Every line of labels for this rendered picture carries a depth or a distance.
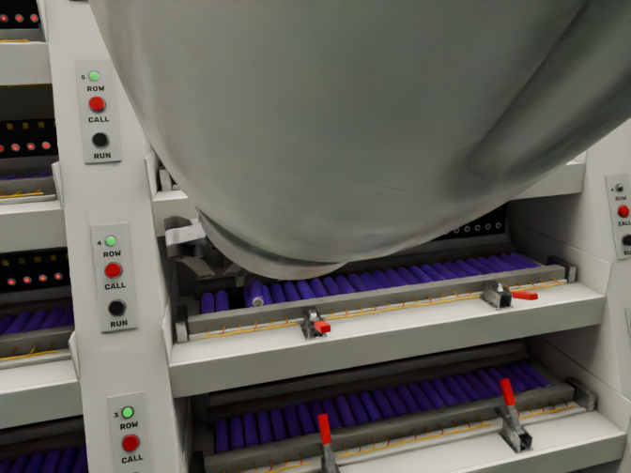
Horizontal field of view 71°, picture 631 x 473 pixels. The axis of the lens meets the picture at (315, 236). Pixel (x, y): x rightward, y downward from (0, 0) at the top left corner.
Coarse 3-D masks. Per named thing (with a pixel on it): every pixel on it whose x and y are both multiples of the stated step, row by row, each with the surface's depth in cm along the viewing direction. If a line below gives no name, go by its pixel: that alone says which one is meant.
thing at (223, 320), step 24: (384, 288) 64; (408, 288) 63; (432, 288) 63; (456, 288) 64; (480, 288) 65; (528, 288) 65; (240, 312) 58; (264, 312) 58; (288, 312) 59; (336, 312) 61; (216, 336) 56
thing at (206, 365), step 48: (480, 240) 79; (528, 240) 78; (576, 288) 66; (240, 336) 57; (288, 336) 57; (336, 336) 56; (384, 336) 57; (432, 336) 59; (480, 336) 61; (192, 384) 53; (240, 384) 54
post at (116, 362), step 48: (48, 0) 52; (96, 48) 52; (144, 144) 53; (96, 192) 51; (144, 192) 52; (144, 240) 52; (96, 288) 51; (144, 288) 52; (96, 336) 50; (144, 336) 51; (96, 384) 50; (144, 384) 51; (96, 432) 50
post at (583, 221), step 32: (608, 160) 65; (512, 224) 83; (544, 224) 75; (576, 224) 68; (608, 224) 65; (608, 256) 64; (608, 288) 64; (608, 320) 64; (576, 352) 71; (608, 352) 64; (608, 384) 65
